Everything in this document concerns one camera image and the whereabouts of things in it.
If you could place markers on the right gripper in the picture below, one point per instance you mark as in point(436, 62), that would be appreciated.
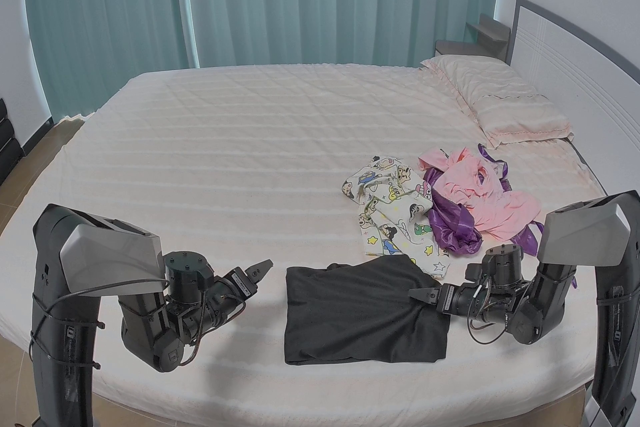
point(470, 302)

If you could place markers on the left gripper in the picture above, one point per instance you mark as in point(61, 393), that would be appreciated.
point(225, 302)

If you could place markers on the black T-shirt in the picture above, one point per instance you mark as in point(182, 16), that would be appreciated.
point(360, 315)

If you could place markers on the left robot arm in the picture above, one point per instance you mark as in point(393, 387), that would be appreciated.
point(100, 255)

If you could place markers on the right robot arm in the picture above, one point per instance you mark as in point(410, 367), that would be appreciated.
point(585, 235)

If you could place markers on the bed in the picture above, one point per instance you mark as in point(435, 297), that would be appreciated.
point(225, 140)

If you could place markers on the purple garment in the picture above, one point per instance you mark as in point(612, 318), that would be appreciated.
point(450, 225)

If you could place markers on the pink garment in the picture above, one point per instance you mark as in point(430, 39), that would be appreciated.
point(480, 195)

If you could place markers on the white printed garment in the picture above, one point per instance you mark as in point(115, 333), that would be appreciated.
point(395, 215)

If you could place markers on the pale pink pillow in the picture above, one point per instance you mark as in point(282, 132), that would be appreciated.
point(500, 99)

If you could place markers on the grey bedside table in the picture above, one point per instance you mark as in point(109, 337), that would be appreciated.
point(460, 47)

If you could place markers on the black chest of drawers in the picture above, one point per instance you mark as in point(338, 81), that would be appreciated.
point(9, 140)

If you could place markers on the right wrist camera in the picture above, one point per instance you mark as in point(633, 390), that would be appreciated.
point(474, 273)

